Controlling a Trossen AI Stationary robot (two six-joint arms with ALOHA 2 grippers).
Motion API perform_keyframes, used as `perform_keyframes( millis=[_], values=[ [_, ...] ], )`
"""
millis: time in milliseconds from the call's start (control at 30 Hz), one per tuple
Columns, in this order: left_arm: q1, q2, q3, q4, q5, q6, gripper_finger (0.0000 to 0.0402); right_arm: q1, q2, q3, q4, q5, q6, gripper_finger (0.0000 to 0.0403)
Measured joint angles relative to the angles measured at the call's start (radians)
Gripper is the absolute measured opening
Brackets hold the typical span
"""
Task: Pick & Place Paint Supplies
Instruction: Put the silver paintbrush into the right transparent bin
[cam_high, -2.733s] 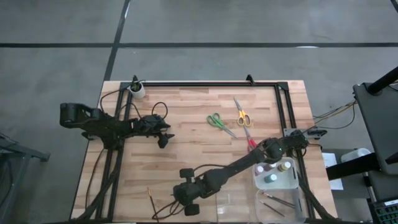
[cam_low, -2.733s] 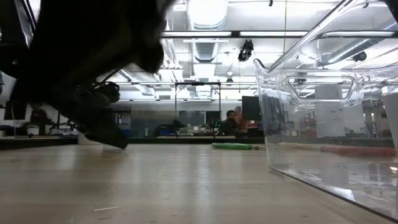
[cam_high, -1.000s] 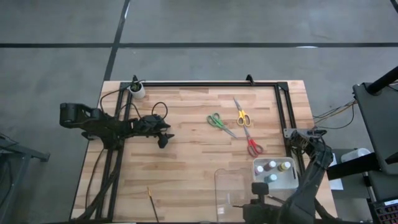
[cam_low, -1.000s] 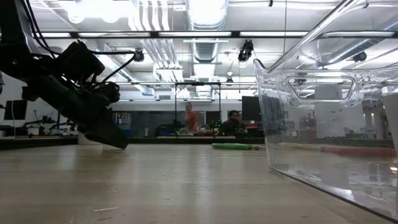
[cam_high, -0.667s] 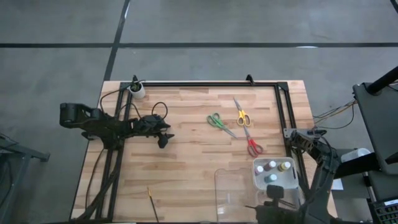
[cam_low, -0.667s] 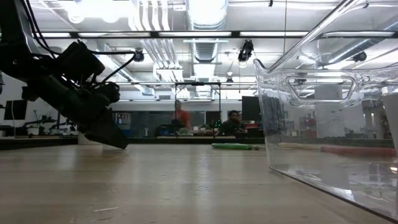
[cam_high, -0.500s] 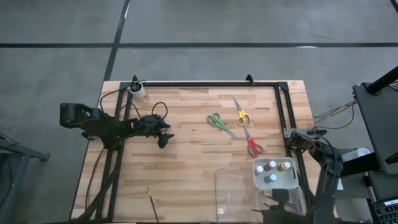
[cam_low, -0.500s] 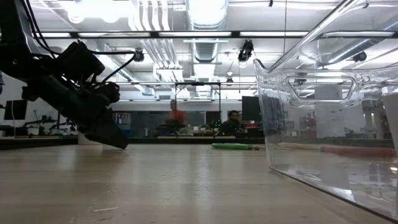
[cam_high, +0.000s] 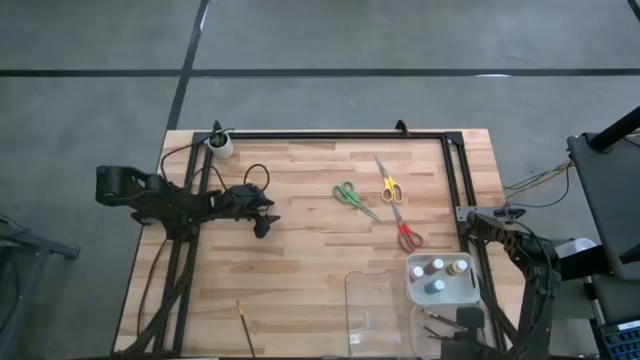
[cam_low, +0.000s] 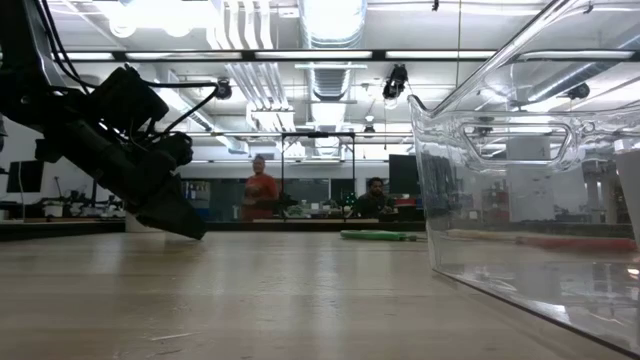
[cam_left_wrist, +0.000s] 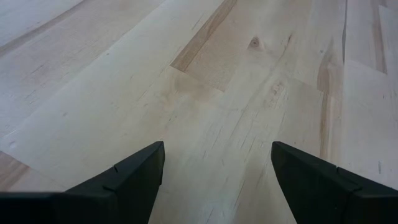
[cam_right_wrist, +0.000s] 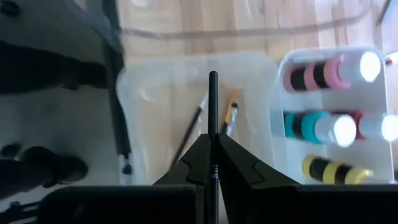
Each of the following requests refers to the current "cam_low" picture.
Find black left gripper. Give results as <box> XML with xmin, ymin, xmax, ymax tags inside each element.
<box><xmin>35</xmin><ymin>115</ymin><xmax>208</xmax><ymax>241</ymax></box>

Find white plant pot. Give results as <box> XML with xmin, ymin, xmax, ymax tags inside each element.
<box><xmin>124</xmin><ymin>212</ymin><xmax>151</xmax><ymax>234</ymax></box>

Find person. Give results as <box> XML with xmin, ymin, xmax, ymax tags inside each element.
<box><xmin>241</xmin><ymin>153</ymin><xmax>280</xmax><ymax>222</ymax></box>
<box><xmin>352</xmin><ymin>176</ymin><xmax>397</xmax><ymax>220</ymax></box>

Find black background monitor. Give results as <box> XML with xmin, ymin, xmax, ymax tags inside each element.
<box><xmin>5</xmin><ymin>159</ymin><xmax>45</xmax><ymax>194</ymax></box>

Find large black background screen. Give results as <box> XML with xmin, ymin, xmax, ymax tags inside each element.
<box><xmin>388</xmin><ymin>153</ymin><xmax>421</xmax><ymax>196</ymax></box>

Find clear plastic bin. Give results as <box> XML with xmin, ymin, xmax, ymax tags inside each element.
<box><xmin>407</xmin><ymin>0</ymin><xmax>640</xmax><ymax>357</ymax></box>

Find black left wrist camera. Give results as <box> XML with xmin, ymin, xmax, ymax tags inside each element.
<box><xmin>158</xmin><ymin>131</ymin><xmax>195</xmax><ymax>167</ymax></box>

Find black aluminium table frame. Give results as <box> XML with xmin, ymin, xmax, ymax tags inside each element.
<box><xmin>0</xmin><ymin>219</ymin><xmax>426</xmax><ymax>242</ymax></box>

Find black background workstation frame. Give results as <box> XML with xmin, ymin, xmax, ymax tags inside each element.
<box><xmin>179</xmin><ymin>130</ymin><xmax>426</xmax><ymax>221</ymax></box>

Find green-handled scissors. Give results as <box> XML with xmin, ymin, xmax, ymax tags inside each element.
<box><xmin>339</xmin><ymin>228</ymin><xmax>427</xmax><ymax>244</ymax></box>

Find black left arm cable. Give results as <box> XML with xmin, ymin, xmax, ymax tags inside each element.
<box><xmin>29</xmin><ymin>0</ymin><xmax>221</xmax><ymax>146</ymax></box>

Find red-handled scissors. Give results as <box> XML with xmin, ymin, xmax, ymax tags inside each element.
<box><xmin>514</xmin><ymin>234</ymin><xmax>639</xmax><ymax>254</ymax></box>

